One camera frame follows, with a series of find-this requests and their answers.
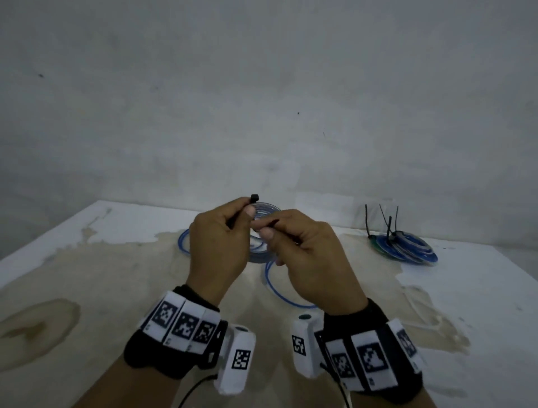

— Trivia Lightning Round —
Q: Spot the person's right hand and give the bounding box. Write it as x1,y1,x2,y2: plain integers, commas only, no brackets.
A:
256,208,369,317

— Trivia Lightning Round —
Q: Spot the person's left hand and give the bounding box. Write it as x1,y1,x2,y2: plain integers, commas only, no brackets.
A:
185,196,258,307

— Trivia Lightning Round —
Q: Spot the solid blue cable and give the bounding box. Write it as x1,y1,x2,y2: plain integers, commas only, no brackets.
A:
375,235,415,262

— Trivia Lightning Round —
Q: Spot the black left wristband with markers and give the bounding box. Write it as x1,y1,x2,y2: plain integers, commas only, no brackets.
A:
123,285,229,379

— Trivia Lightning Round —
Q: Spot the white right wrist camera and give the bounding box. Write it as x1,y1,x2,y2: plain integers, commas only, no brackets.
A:
290,312,326,379

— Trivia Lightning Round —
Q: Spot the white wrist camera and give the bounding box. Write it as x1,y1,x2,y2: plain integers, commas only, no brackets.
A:
213,324,258,396
290,312,326,379

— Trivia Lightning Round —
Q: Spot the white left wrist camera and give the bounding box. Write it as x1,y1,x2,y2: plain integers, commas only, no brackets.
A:
213,324,258,396

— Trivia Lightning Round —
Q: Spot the black right camera cord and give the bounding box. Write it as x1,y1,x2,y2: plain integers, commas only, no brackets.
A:
319,361,355,408

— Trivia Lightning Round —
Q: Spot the black camera cord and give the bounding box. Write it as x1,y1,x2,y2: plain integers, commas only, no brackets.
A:
176,373,217,408
319,361,355,408

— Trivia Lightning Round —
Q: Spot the black left camera cord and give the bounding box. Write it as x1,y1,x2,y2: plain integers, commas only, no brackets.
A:
176,373,217,408

